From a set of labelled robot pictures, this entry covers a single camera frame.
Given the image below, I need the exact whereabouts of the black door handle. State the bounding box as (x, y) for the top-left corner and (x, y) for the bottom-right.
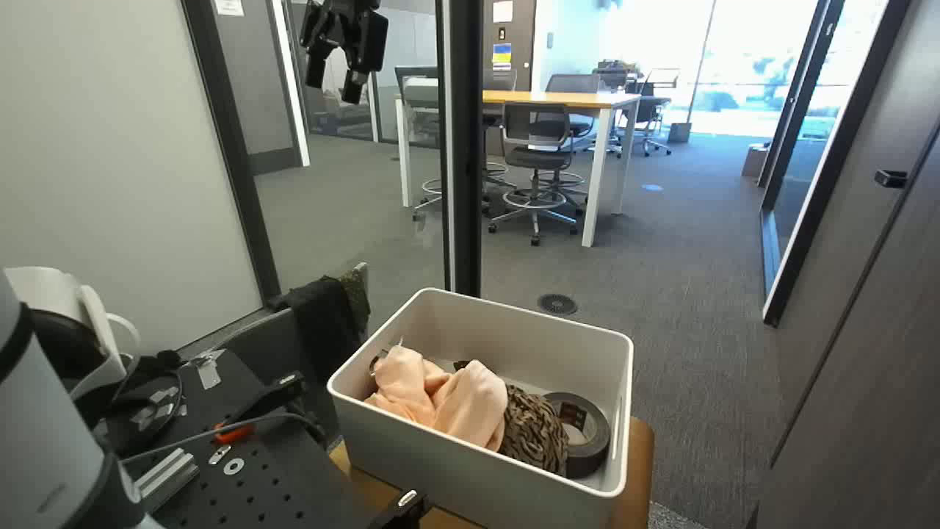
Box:
(874, 164), (913, 191)

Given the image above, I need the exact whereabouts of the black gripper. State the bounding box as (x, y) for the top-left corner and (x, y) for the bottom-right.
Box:
(301, 0), (390, 110)

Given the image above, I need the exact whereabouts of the yellow and blue poster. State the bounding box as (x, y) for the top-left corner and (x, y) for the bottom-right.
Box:
(489, 40), (517, 75)

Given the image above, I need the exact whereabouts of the wooden top office desk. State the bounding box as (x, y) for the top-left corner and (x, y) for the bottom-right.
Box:
(393, 85), (646, 251)

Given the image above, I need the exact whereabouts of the olive green dotted sock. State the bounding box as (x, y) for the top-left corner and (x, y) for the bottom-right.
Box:
(339, 259), (373, 338)

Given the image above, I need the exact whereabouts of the orange and black screwdriver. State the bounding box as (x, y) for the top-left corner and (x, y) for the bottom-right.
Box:
(210, 372), (308, 450)

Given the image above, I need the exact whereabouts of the round floor outlet cover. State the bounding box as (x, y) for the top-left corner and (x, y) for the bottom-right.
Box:
(536, 291), (583, 319)

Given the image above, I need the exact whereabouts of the white rounded device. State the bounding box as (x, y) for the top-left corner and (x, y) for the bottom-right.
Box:
(0, 263), (145, 397)

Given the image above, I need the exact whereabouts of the dark grey cloth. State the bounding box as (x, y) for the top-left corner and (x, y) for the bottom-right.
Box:
(270, 275), (368, 394)

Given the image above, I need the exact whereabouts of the black glass partition frame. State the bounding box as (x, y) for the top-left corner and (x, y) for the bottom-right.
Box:
(180, 0), (289, 310)

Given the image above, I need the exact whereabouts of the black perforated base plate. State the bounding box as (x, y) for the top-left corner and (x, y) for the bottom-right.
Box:
(98, 344), (393, 529)

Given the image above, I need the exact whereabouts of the black cable bundle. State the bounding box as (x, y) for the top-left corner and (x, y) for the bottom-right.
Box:
(72, 347), (188, 458)

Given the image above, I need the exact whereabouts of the black mesh office chair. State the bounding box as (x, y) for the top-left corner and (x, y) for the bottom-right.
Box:
(484, 100), (595, 251)

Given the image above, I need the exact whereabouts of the cardboard box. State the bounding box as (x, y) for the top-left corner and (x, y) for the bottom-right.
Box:
(740, 142), (772, 182)

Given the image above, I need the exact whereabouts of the peach cloth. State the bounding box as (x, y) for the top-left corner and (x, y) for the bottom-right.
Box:
(361, 341), (512, 455)

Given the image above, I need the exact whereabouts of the white plastic storage box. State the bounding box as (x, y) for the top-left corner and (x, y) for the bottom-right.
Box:
(323, 285), (637, 529)

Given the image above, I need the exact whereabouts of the silver aluminium bar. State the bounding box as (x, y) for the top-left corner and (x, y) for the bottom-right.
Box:
(129, 444), (201, 507)

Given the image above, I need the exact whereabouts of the black clamp handle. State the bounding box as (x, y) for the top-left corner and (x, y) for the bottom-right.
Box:
(365, 489), (431, 529)

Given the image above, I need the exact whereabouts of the brown patterned cloth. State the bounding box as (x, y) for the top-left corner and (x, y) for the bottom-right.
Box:
(499, 383), (572, 480)

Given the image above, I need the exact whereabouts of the black door frame post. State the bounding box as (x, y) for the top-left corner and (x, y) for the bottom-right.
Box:
(431, 0), (489, 300)

